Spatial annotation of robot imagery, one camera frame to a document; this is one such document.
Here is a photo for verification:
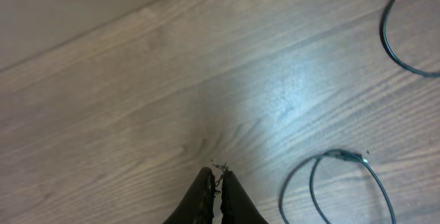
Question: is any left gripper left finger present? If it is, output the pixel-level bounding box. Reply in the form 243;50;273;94
164;167;216;224

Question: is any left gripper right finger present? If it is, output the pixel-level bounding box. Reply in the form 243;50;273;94
221;170;267;224

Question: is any black cable bundle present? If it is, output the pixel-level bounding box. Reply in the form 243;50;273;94
278;148;398;224

